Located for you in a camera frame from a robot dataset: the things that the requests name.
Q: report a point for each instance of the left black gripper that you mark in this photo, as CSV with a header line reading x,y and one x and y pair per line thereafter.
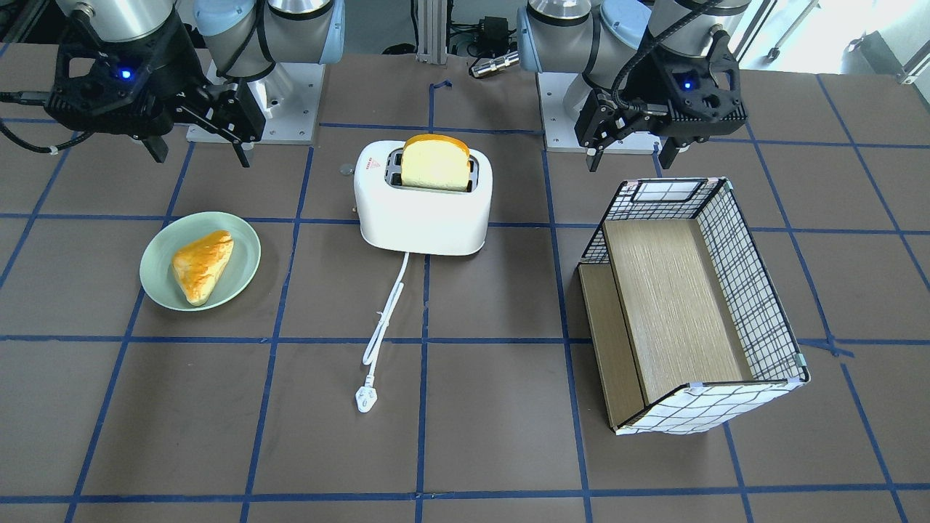
x,y
642,81

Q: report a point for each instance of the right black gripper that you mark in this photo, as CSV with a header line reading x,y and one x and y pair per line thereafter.
x,y
168,59

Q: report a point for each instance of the white two-slot toaster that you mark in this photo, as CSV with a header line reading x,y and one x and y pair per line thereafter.
x,y
420,220

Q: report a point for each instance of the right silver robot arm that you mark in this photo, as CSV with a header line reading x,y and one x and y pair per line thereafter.
x,y
237,33

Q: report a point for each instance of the yellow bread slice in toaster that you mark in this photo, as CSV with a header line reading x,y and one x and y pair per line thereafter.
x,y
436,162

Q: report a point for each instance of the golden triangular pastry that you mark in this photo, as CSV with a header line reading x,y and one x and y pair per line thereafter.
x,y
198,266

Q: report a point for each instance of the light green plate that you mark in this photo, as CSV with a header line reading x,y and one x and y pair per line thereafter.
x,y
156,274

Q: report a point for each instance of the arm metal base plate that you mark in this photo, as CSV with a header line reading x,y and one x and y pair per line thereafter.
x,y
290,109
561,96

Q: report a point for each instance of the wire basket with wooden shelf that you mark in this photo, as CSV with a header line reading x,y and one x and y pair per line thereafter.
x,y
687,326

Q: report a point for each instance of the aluminium frame post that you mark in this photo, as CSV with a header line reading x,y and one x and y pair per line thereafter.
x,y
432,31

